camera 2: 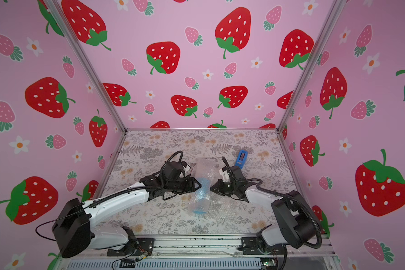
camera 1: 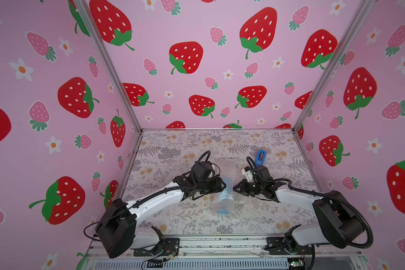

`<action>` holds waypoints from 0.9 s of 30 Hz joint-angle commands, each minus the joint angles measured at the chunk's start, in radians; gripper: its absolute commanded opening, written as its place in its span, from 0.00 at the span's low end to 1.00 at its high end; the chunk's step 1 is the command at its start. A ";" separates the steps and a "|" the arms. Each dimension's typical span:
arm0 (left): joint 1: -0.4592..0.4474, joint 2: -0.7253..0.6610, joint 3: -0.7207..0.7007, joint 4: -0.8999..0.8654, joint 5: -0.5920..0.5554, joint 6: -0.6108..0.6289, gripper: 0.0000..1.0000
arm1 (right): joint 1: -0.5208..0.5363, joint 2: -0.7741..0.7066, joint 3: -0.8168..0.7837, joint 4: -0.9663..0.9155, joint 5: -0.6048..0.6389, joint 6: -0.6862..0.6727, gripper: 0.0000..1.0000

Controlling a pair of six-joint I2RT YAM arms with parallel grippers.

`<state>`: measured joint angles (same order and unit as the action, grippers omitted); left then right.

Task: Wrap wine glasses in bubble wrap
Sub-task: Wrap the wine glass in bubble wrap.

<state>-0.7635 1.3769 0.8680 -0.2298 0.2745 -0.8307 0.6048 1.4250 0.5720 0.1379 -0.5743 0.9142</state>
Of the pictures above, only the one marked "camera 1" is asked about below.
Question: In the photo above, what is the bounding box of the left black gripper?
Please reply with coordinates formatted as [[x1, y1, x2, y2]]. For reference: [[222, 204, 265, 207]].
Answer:
[[195, 177, 227, 195]]

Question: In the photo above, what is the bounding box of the clear bubble wrap sheet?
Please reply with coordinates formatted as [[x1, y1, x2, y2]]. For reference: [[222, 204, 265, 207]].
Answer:
[[209, 157, 254, 223]]

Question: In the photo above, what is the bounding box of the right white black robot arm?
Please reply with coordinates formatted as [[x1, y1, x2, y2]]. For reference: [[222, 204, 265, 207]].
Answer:
[[233, 178, 374, 254]]

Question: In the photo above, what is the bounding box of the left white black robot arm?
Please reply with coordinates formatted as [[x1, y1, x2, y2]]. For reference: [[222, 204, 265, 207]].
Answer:
[[96, 175, 227, 259]]

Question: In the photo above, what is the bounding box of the blue tape dispenser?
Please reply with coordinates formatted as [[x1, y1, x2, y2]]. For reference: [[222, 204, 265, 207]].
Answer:
[[255, 150, 267, 166]]

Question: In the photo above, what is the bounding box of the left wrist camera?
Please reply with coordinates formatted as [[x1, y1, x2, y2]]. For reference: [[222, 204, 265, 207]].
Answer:
[[190, 162, 214, 183]]

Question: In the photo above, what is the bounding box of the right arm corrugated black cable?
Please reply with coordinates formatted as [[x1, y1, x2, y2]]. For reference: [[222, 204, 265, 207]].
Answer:
[[246, 156, 374, 250]]

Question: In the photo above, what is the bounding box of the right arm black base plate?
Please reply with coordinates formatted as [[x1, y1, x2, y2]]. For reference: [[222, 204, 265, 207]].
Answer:
[[264, 237, 315, 255]]

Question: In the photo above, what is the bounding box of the aluminium mounting rail frame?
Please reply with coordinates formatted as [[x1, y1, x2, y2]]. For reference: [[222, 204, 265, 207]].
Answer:
[[78, 234, 370, 270]]

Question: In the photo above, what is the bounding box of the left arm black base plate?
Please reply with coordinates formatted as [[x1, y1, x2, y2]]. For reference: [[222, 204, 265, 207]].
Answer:
[[133, 238, 180, 257]]

